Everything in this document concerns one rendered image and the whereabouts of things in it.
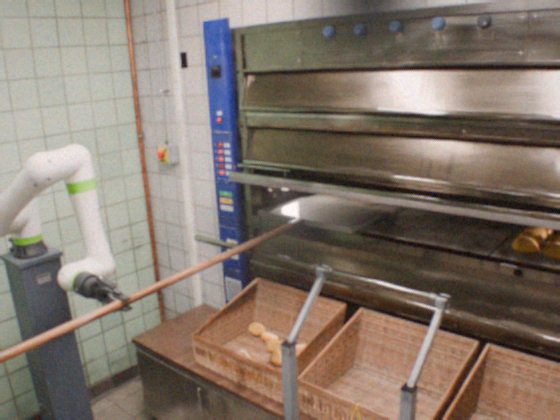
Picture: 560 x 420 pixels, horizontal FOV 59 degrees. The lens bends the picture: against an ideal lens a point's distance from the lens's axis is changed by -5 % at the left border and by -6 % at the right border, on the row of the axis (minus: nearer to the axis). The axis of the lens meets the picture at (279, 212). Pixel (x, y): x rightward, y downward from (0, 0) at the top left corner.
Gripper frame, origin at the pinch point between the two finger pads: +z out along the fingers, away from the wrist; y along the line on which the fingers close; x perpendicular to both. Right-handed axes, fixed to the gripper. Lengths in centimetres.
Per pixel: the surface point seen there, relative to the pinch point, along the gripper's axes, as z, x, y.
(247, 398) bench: 10, -45, 60
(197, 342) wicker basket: -26, -50, 48
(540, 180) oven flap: 104, -99, -34
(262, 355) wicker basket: -6, -73, 59
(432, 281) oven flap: 65, -101, 13
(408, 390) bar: 86, -40, 22
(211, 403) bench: -15, -45, 74
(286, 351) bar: 38, -40, 24
